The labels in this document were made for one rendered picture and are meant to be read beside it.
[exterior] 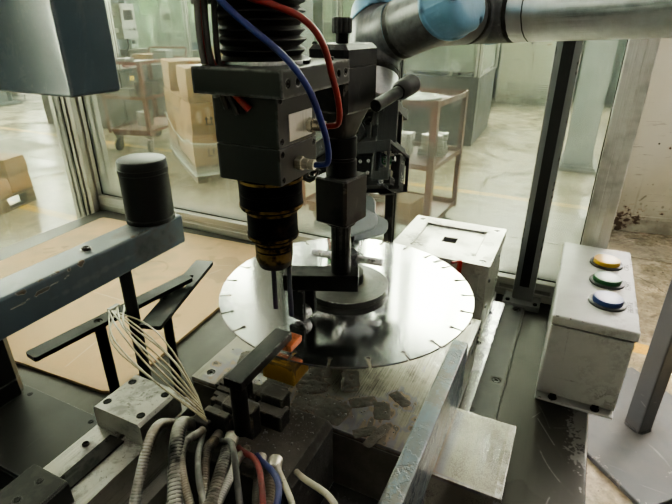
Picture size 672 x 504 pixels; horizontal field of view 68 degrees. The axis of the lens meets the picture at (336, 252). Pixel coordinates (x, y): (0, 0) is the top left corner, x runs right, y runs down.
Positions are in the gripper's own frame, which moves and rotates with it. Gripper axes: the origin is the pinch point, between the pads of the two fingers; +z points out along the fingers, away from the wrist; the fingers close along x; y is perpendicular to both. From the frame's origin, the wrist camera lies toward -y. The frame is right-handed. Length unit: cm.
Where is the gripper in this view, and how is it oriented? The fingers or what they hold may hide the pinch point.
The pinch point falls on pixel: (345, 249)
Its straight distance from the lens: 67.7
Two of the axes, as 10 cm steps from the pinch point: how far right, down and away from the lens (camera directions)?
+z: -0.8, 9.9, -1.1
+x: 4.8, 1.3, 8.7
